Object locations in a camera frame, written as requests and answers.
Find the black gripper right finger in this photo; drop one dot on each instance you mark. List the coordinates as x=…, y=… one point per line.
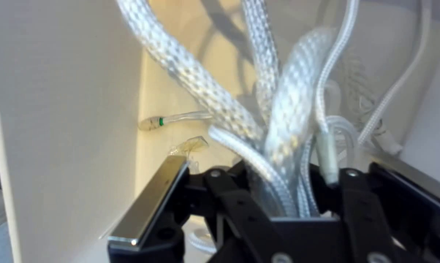
x=370, y=213

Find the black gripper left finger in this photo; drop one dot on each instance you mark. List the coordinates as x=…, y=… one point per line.
x=154, y=204

